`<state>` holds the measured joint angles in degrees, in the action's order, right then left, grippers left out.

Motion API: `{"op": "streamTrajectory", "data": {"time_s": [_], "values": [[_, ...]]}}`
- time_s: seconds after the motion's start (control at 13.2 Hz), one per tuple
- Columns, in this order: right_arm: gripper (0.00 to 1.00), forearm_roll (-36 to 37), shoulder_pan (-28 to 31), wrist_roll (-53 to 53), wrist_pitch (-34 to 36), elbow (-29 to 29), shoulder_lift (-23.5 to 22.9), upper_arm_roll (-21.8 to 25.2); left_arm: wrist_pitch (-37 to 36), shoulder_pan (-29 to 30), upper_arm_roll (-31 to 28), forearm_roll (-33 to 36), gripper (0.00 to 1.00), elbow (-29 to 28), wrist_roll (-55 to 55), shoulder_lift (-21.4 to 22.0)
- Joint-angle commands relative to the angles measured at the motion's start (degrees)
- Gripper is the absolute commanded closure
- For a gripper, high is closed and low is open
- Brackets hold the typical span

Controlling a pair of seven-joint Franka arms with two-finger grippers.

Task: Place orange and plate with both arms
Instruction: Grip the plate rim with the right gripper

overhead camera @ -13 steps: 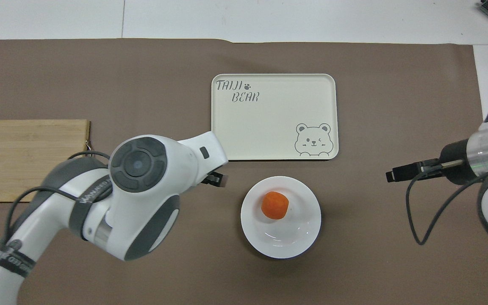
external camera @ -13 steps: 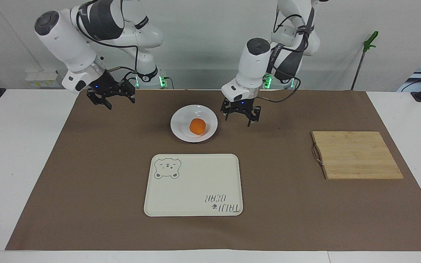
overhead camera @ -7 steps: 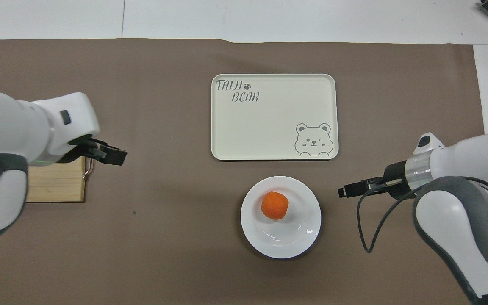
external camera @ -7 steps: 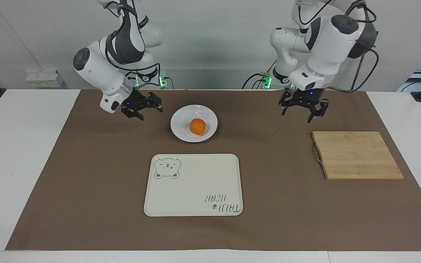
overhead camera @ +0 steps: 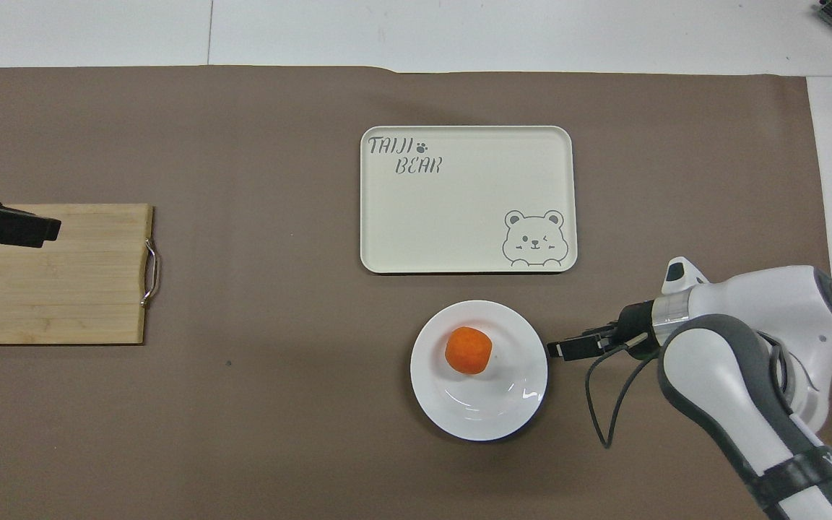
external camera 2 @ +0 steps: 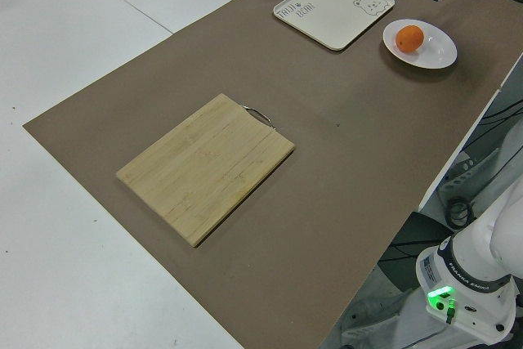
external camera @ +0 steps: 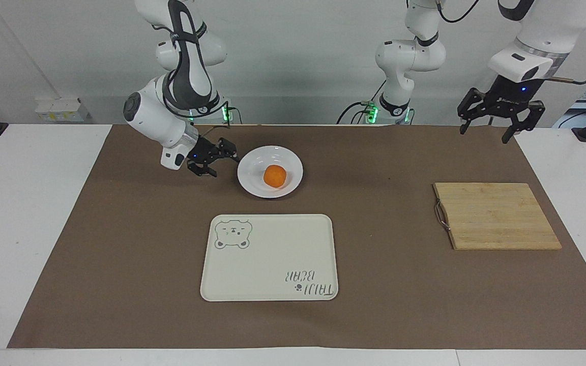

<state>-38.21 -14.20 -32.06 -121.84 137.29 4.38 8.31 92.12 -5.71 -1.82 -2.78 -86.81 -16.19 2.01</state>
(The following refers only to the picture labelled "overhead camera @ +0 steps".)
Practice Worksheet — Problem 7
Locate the white round plate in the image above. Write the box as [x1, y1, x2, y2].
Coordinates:
[409, 300, 549, 442]

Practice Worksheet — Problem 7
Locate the black cable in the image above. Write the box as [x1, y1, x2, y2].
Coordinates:
[585, 339, 664, 449]

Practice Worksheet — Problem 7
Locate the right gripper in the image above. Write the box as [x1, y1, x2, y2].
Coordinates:
[602, 300, 657, 356]

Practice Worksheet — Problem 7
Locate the wooden cutting board, metal handle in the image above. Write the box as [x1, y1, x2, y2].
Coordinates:
[0, 203, 162, 346]

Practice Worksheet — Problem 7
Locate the orange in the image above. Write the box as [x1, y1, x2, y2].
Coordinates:
[445, 326, 493, 376]

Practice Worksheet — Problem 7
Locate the cream tray with bear print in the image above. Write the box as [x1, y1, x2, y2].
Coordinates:
[360, 126, 578, 274]

